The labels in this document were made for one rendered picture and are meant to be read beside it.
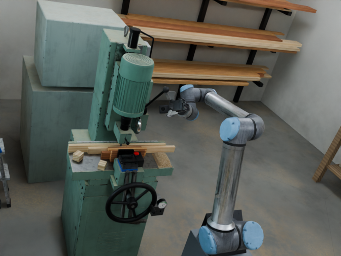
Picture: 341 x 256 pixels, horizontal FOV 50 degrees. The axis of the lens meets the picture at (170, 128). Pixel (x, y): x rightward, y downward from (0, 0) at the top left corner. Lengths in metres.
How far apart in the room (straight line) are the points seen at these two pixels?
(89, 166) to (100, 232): 0.51
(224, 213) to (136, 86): 0.79
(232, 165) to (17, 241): 1.69
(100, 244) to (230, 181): 1.03
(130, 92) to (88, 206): 0.73
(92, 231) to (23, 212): 0.84
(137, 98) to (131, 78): 0.12
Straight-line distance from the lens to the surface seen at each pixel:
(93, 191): 2.15
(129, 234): 2.51
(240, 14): 5.08
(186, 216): 3.28
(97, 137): 2.35
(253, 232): 2.09
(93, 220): 2.32
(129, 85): 1.91
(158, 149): 2.29
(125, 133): 2.09
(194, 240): 2.36
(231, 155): 1.82
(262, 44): 4.75
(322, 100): 5.19
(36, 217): 3.04
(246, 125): 1.81
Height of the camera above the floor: 2.18
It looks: 30 degrees down
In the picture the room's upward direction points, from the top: 16 degrees clockwise
